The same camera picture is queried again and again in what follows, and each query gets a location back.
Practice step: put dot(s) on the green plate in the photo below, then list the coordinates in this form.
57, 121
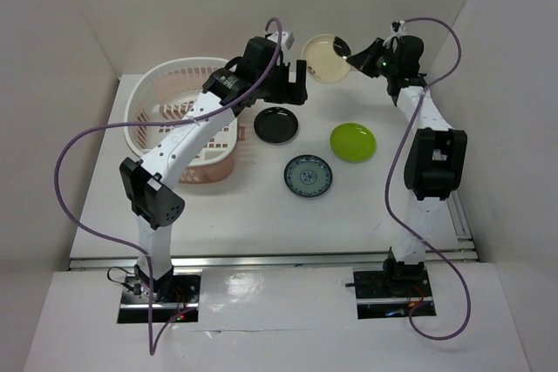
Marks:
352, 142

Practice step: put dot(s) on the aluminium rail frame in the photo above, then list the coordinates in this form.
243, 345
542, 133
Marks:
252, 218

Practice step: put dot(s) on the cream plate with dark patch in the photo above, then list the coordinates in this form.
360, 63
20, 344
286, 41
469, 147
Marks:
322, 63

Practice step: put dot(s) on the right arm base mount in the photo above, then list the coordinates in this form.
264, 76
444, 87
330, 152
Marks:
375, 300

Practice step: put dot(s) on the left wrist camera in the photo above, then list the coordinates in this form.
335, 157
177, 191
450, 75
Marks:
286, 38

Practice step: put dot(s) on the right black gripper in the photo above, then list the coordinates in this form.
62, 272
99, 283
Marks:
364, 60

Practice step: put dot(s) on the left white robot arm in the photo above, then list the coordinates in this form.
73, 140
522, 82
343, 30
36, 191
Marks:
149, 181

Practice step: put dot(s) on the black plate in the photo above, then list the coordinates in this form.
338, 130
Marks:
276, 125

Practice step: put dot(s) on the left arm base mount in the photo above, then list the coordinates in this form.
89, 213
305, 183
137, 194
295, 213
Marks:
183, 294

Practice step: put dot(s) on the blue white patterned plate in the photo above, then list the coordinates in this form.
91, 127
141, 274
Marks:
308, 176

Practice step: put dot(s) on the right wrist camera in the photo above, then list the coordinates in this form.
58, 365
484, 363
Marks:
398, 28

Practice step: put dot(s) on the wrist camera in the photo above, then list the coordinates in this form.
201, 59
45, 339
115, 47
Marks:
398, 28
286, 38

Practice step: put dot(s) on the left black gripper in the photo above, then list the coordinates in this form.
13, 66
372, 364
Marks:
289, 92

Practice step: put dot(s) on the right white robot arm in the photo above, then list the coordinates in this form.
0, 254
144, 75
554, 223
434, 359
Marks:
434, 151

